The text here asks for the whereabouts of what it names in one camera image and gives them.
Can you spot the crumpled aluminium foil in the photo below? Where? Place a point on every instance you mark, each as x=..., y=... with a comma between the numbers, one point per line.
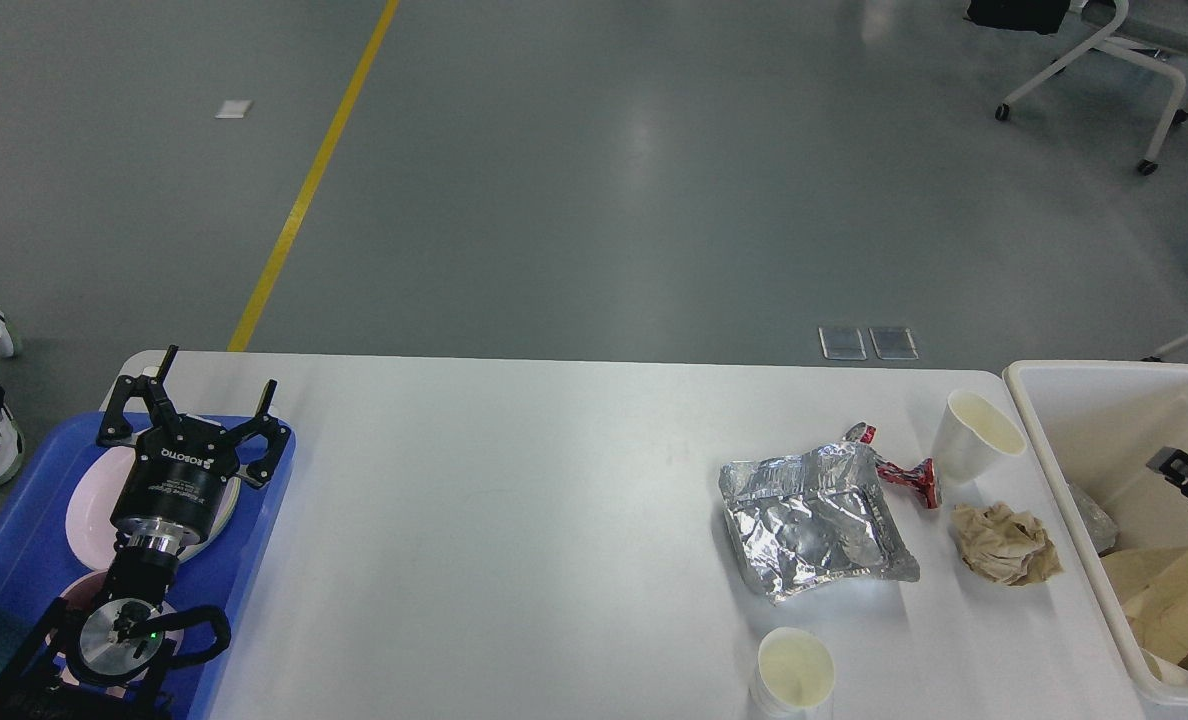
x=799, y=522

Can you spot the tipped white paper cup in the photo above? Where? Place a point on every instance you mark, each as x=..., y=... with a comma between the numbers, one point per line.
x=973, y=436

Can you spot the yellow-green plate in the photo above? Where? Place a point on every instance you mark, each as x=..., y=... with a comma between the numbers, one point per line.
x=229, y=502

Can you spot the brown paper sheet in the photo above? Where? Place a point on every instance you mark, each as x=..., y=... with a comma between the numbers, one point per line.
x=1152, y=590

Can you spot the white paper cup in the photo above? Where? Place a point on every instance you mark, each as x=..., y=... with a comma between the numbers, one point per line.
x=1165, y=671
x=973, y=436
x=794, y=676

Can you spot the right metal floor plate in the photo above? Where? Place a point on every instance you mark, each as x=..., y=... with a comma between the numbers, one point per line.
x=894, y=343

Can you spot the cream plastic bin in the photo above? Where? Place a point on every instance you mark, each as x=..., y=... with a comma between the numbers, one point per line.
x=1094, y=426

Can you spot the white floor label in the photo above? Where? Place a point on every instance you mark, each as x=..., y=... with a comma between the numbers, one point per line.
x=233, y=109

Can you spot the metal floor plate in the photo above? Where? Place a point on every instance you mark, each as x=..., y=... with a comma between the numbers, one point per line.
x=894, y=343
x=843, y=343

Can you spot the white paper cup front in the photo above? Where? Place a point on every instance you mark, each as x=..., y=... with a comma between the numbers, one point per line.
x=794, y=676

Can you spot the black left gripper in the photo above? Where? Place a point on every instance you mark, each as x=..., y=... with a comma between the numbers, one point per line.
x=174, y=485

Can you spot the clear plastic wrap in bin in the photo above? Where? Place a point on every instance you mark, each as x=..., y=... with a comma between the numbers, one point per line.
x=1101, y=528

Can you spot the blue plastic tray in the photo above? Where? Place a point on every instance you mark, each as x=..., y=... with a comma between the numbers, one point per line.
x=35, y=557

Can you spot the pink plate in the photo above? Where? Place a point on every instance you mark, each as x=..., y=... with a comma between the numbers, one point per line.
x=90, y=534

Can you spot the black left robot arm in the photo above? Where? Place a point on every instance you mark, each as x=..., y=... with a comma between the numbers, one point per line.
x=126, y=553

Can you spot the left metal floor plate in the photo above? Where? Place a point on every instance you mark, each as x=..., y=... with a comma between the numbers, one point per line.
x=843, y=343

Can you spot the small red object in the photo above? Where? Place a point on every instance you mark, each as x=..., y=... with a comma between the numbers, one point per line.
x=921, y=479

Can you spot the pink mug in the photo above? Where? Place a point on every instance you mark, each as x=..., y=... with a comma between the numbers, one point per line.
x=80, y=595

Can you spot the crumpled brown paper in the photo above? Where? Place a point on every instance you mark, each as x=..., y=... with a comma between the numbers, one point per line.
x=1005, y=546

